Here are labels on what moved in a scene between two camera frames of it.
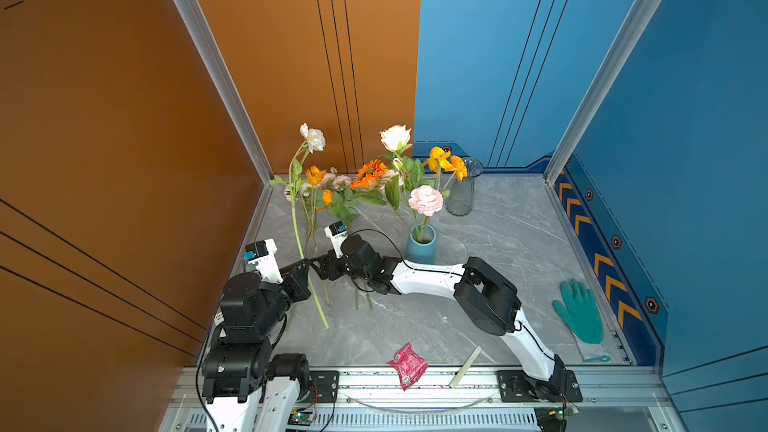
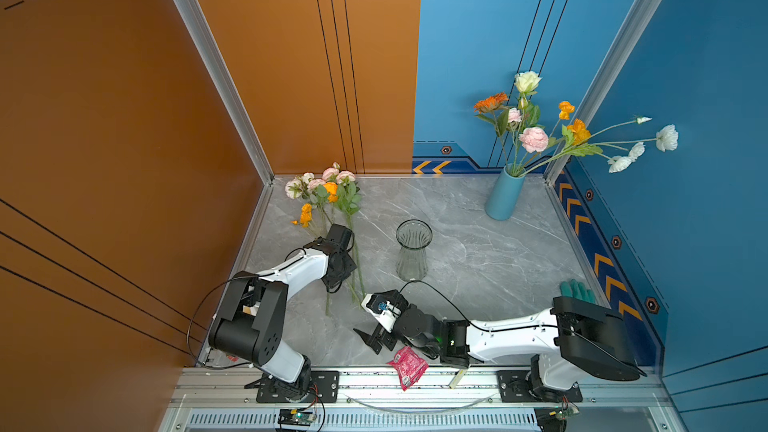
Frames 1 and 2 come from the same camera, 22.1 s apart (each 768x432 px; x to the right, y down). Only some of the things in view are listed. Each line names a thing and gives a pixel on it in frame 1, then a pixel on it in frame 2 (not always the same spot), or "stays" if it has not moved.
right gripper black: (325, 261) → (378, 338)
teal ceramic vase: (422, 244) → (506, 192)
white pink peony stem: (299, 233) → (623, 159)
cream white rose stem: (395, 139) → (525, 82)
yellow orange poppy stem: (440, 158) → (573, 139)
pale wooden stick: (465, 367) stays
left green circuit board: (301, 418) stays
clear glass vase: (460, 197) → (413, 237)
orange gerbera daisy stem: (369, 175) → (495, 105)
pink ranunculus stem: (425, 201) → (529, 140)
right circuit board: (554, 418) stays
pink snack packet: (410, 366) stays
